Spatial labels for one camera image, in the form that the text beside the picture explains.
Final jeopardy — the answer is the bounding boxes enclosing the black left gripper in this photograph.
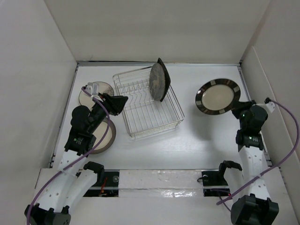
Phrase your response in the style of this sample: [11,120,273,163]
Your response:
[88,92,128,134]

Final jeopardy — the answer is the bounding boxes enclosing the beige plate with tree pattern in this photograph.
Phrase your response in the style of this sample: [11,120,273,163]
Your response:
[78,82,114,108]

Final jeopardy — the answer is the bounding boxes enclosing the black rimmed striped round plate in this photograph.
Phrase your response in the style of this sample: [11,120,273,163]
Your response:
[195,78,241,115]

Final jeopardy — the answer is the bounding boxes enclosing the beige plate with brown rim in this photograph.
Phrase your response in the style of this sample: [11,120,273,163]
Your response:
[91,118,116,154]

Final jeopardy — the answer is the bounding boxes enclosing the grey round deer plate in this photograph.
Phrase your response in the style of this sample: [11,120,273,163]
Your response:
[149,63,165,101]

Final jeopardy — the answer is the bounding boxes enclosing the black square floral plate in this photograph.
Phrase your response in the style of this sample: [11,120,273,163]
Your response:
[157,58,171,102]

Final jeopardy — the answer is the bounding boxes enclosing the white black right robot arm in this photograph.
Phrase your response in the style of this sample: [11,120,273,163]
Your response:
[216,101,279,225]

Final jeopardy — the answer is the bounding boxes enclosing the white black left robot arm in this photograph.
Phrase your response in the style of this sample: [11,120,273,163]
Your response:
[24,93,128,225]

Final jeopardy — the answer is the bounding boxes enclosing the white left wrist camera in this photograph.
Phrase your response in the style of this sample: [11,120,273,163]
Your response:
[85,82,99,96]

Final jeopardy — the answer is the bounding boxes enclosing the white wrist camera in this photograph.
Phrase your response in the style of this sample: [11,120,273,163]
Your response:
[85,82,99,96]
[264,97,276,113]

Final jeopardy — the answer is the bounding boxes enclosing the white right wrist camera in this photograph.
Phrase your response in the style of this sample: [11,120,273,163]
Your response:
[264,97,276,113]

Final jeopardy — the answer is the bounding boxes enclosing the silver wire dish rack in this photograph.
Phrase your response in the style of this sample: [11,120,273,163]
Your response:
[112,67,185,139]

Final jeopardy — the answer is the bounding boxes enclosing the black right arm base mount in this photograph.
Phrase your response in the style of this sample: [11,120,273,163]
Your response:
[197,171,231,197]

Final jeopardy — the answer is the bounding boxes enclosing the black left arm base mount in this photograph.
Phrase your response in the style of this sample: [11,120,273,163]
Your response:
[84,170,120,197]

